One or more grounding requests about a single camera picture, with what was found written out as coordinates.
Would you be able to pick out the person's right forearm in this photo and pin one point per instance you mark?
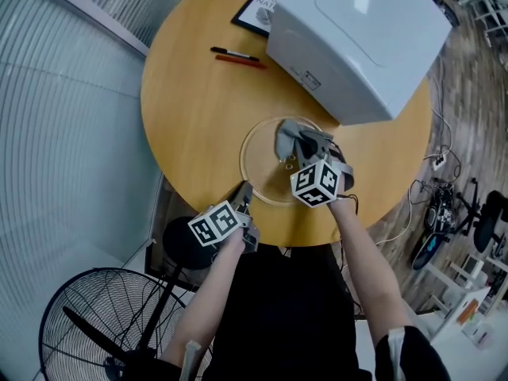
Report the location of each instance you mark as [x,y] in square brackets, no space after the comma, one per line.
[369,276]

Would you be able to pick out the black office chair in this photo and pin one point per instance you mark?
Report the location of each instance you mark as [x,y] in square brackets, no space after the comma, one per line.
[486,224]

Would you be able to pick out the white microwave oven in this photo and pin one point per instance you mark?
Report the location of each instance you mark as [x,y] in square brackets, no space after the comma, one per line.
[357,42]

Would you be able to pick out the person's black clothing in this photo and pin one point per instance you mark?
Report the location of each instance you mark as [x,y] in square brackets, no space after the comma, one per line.
[285,316]

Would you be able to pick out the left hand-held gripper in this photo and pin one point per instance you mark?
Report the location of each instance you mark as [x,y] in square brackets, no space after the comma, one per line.
[216,224]

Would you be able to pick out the white shelf unit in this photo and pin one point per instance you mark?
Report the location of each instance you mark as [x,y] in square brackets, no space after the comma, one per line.
[464,296]

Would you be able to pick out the glass microwave turntable plate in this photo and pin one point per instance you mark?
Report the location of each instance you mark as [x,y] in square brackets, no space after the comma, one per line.
[262,161]

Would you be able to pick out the black standing fan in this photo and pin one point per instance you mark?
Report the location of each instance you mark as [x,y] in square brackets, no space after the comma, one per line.
[99,324]

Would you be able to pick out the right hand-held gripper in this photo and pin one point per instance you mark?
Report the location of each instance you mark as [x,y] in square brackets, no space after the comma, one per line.
[315,183]

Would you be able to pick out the black marker pen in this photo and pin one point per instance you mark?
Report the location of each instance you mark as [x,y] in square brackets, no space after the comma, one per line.
[234,52]

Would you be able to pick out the person's left forearm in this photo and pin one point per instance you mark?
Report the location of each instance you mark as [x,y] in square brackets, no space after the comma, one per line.
[206,296]

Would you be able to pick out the red pen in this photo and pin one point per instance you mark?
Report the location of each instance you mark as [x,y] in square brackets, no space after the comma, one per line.
[242,61]

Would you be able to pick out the white power strip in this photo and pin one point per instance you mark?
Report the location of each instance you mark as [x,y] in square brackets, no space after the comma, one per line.
[439,161]

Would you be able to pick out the black framed picture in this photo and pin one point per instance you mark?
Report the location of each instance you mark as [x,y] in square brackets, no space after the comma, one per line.
[254,8]

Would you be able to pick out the grey cloth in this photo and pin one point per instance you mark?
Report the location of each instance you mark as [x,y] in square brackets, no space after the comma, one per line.
[285,138]

